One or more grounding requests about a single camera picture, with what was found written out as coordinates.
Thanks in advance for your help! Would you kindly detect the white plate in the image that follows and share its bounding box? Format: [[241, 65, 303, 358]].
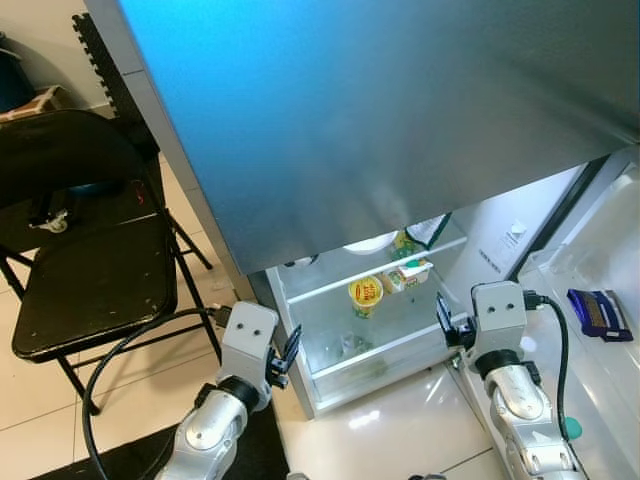
[[342, 231, 400, 256]]

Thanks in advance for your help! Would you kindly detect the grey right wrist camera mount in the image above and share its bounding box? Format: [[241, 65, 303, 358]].
[[470, 281, 529, 359]]

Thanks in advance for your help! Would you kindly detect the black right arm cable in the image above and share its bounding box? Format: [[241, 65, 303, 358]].
[[522, 290, 573, 446]]

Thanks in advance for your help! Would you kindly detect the clear bottle teal cap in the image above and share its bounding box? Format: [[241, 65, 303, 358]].
[[560, 415, 585, 443]]

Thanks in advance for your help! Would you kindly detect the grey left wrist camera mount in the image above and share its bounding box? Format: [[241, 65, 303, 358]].
[[217, 302, 282, 389]]

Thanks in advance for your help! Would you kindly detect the closed brown cardboard box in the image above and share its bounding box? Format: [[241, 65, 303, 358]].
[[0, 85, 73, 123]]

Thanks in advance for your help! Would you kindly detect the green white food packet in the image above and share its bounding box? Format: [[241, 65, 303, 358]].
[[405, 214, 453, 251]]

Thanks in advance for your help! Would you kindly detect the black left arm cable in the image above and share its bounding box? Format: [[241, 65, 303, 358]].
[[82, 307, 233, 480]]

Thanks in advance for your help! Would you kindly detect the yellow white drink carton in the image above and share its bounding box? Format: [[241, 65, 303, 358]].
[[384, 259, 434, 294]]

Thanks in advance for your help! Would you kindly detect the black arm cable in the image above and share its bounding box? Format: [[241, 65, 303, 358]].
[[82, 307, 233, 480], [522, 290, 573, 446]]

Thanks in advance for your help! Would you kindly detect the black folding chair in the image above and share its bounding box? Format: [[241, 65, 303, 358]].
[[0, 108, 216, 403]]

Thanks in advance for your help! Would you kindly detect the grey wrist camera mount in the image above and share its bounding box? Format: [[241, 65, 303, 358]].
[[470, 281, 529, 359], [217, 302, 282, 389]]

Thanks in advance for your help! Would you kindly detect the black floor mat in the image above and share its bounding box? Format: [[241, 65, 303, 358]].
[[30, 400, 291, 480]]

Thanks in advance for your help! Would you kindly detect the clear fridge drawer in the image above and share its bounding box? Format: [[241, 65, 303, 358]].
[[296, 290, 471, 413]]

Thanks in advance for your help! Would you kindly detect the black foam puzzle mat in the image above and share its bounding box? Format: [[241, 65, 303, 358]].
[[70, 12, 166, 186]]

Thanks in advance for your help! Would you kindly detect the yellow cup noodle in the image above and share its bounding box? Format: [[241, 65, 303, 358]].
[[347, 275, 387, 320]]

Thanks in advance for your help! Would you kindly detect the dark blue bucket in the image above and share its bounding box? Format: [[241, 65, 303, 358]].
[[0, 35, 33, 111]]

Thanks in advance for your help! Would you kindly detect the blue chocolate pack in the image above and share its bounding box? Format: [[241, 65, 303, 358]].
[[566, 288, 634, 344]]

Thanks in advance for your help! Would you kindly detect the steel fridge cabinet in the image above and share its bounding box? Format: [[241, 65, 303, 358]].
[[85, 0, 640, 419]]

